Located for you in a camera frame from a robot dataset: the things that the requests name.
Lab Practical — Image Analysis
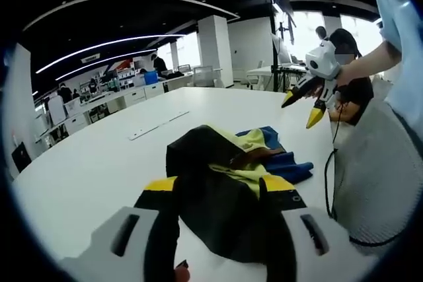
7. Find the black pole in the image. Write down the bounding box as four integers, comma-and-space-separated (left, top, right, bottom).
270, 0, 279, 92

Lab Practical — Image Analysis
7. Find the black cable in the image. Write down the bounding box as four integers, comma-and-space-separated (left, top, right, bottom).
325, 102, 348, 221

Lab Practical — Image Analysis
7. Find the person's left hand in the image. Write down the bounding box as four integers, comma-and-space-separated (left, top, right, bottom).
174, 265, 192, 282

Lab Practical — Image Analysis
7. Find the black yellow blue garment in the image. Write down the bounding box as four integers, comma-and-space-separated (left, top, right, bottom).
165, 124, 315, 265

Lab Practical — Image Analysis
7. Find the row of white cabinets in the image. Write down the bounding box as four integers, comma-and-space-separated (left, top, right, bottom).
64, 81, 165, 133

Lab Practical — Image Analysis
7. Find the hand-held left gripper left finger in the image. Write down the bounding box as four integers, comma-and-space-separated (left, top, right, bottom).
59, 177, 181, 282

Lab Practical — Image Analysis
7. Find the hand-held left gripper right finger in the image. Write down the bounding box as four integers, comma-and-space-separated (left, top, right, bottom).
258, 175, 381, 282

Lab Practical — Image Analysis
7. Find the curved ceiling light strip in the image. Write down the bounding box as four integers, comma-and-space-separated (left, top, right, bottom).
54, 48, 158, 82
34, 33, 186, 75

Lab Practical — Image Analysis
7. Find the white background desk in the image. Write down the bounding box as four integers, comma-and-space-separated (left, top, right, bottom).
245, 63, 309, 92

